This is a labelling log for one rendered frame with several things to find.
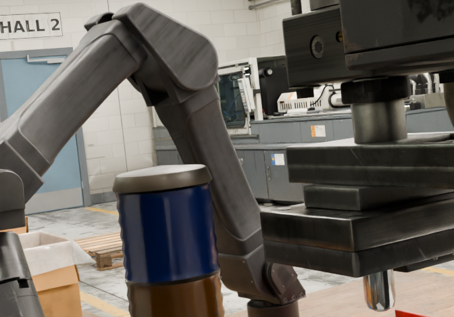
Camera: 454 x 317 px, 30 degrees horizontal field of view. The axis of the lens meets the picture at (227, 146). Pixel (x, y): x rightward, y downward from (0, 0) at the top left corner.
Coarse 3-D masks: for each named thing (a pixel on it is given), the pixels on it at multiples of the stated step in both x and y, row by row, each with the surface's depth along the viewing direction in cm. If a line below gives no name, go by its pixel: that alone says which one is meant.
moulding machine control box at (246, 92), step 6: (246, 78) 943; (240, 84) 951; (246, 84) 942; (240, 90) 956; (246, 90) 942; (252, 90) 948; (258, 90) 951; (246, 96) 942; (252, 96) 945; (246, 102) 945; (252, 102) 945; (246, 108) 951; (252, 108) 945
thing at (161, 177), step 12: (156, 168) 33; (168, 168) 32; (180, 168) 32; (192, 168) 32; (204, 168) 33; (120, 180) 32; (132, 180) 32; (144, 180) 32; (156, 180) 32; (168, 180) 32; (180, 180) 32; (192, 180) 32; (204, 180) 32; (120, 192) 32; (132, 192) 32
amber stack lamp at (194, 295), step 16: (128, 288) 33; (144, 288) 32; (160, 288) 32; (176, 288) 32; (192, 288) 32; (208, 288) 32; (144, 304) 32; (160, 304) 32; (176, 304) 32; (192, 304) 32; (208, 304) 32
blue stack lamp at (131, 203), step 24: (144, 192) 32; (168, 192) 32; (192, 192) 32; (120, 216) 33; (144, 216) 32; (168, 216) 32; (192, 216) 32; (144, 240) 32; (168, 240) 32; (192, 240) 32; (216, 240) 33; (144, 264) 32; (168, 264) 32; (192, 264) 32; (216, 264) 33
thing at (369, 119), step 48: (384, 96) 57; (336, 144) 60; (384, 144) 53; (432, 144) 50; (336, 192) 56; (384, 192) 55; (432, 192) 58; (288, 240) 57; (336, 240) 53; (384, 240) 53; (432, 240) 55; (384, 288) 53
